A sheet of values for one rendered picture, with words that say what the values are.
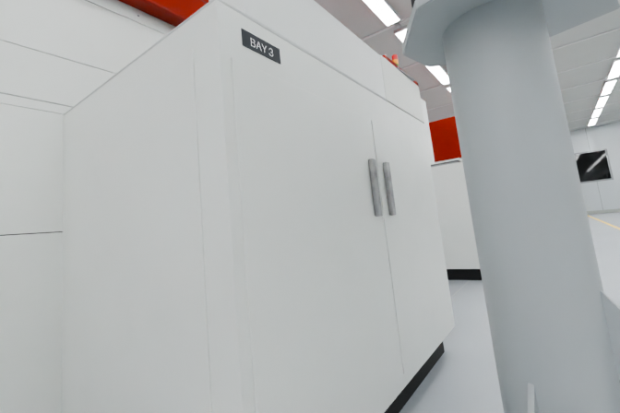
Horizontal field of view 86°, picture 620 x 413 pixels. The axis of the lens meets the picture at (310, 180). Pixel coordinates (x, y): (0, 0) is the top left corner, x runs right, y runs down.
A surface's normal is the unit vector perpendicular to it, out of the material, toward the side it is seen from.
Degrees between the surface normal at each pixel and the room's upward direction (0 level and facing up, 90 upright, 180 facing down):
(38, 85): 90
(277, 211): 90
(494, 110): 90
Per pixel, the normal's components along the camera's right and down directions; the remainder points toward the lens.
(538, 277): -0.51, -0.07
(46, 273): 0.80, -0.16
